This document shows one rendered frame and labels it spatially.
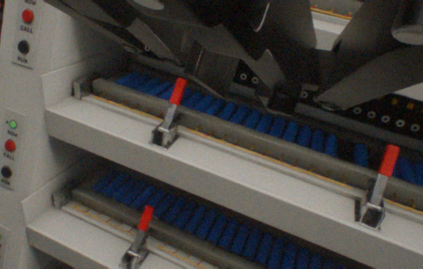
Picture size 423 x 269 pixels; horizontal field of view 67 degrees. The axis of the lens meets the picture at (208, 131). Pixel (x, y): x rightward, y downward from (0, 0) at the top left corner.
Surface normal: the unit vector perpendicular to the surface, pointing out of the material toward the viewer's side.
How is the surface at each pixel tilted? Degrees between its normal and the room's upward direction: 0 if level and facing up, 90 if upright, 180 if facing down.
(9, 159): 90
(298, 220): 109
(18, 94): 90
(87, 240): 19
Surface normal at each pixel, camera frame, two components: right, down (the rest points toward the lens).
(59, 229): 0.15, -0.84
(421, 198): -0.37, 0.44
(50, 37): -0.30, 0.14
